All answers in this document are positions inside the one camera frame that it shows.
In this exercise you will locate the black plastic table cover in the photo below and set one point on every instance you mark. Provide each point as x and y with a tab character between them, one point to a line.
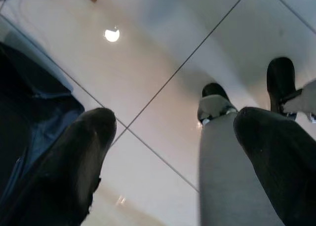
29	112

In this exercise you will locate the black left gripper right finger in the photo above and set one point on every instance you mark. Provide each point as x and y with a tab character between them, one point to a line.
284	166

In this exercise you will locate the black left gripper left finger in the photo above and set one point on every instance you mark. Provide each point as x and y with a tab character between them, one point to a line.
69	174

